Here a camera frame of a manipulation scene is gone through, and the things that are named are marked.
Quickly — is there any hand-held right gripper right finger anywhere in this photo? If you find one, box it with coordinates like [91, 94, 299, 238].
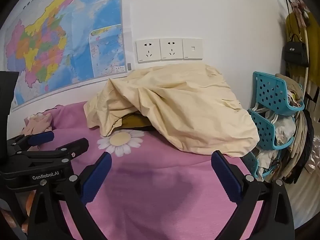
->
[211, 150, 295, 240]

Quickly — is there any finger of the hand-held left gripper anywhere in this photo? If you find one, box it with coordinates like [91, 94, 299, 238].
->
[15, 138, 89, 164]
[7, 131, 55, 153]

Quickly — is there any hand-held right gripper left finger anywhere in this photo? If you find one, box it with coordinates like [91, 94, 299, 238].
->
[27, 152, 112, 240]

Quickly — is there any cream large garment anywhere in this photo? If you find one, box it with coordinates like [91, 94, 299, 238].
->
[83, 64, 260, 158]

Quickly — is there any blue plastic basket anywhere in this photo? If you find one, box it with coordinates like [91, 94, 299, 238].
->
[252, 71, 305, 115]
[247, 109, 295, 150]
[250, 152, 275, 182]

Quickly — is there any pink floral bedsheet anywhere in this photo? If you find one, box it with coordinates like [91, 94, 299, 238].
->
[10, 102, 265, 240]

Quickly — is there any white plastic bag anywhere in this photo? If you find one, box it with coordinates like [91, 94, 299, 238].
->
[274, 116, 297, 143]

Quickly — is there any pile of beige tote bags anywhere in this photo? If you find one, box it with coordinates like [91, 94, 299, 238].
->
[281, 110, 314, 184]

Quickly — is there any beige cloth bundle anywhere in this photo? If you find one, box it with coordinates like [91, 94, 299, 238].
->
[275, 74, 304, 105]

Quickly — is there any black handbag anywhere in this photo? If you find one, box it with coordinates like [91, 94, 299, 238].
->
[282, 34, 309, 67]

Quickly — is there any hanging mustard garment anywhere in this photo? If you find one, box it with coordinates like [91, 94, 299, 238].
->
[286, 11, 320, 85]

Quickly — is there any hanging plush toy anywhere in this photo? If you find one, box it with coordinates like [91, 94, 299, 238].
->
[287, 0, 310, 27]

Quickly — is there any colourful wall map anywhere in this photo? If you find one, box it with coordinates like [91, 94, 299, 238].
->
[4, 0, 133, 112]

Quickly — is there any white wall socket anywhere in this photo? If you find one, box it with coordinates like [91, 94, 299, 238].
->
[160, 38, 183, 61]
[136, 39, 161, 63]

